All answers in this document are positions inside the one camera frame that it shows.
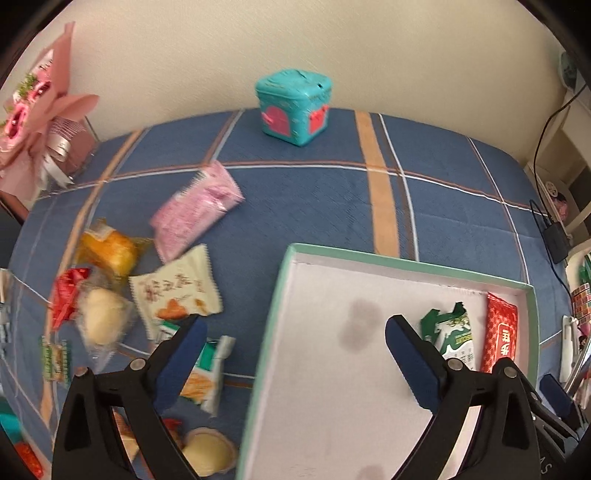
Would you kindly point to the cream snack packet with orange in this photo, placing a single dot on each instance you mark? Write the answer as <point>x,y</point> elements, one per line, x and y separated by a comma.
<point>176,290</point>

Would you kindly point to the green white snack packet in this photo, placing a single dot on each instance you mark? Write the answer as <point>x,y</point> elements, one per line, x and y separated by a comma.
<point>450,333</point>

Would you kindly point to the green white walnut cookie packet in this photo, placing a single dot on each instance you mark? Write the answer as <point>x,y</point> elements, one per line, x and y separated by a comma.
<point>194,370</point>

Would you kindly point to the orange cake in clear wrapper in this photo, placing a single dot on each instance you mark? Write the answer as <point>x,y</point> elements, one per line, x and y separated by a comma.
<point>110,250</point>

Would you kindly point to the black power adapter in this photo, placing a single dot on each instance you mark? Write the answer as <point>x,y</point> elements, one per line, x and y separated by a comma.
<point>556,242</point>

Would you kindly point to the pile of snack bags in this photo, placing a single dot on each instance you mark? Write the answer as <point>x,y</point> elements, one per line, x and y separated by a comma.
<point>575,361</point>

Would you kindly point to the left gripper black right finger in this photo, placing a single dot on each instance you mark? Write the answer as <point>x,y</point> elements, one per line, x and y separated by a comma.
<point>504,444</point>

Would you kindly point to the blue plaid tablecloth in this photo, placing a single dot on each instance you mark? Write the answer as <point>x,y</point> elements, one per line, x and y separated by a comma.
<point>458,202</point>

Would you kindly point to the round cream pastry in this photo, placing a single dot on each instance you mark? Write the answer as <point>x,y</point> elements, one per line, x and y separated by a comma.
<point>209,452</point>

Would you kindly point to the green cow biscuit packet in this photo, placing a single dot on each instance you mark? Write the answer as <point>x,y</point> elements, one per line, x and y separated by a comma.
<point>56,361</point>

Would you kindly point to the white tray with green rim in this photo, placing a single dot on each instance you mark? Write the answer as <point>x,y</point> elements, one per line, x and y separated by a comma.
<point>329,401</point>

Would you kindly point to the red patterned snack packet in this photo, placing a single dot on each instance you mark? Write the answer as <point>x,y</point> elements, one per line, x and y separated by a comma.
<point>501,332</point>

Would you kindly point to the pink snack packet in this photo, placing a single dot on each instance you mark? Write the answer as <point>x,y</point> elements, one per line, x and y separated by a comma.
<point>191,211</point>

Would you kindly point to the dark red snack box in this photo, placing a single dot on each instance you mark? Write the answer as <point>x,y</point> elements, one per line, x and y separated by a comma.
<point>173,427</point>

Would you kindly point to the clear wrapped white pastry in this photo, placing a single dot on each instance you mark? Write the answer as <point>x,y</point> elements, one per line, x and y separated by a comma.
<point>103,316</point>

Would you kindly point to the yellow egg roll packet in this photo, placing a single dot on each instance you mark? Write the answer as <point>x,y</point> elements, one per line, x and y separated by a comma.
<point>127,437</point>

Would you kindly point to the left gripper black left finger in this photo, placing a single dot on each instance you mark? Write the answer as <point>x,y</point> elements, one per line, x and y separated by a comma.
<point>88,444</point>

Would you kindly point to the red flower snack packet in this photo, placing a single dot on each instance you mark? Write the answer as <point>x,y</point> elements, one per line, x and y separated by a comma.
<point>65,294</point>

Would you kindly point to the pink flower bouquet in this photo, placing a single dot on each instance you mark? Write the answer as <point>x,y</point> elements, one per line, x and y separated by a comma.
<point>40,99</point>

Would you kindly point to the teal cube box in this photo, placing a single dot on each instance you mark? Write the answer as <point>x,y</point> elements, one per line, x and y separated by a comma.
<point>294,105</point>

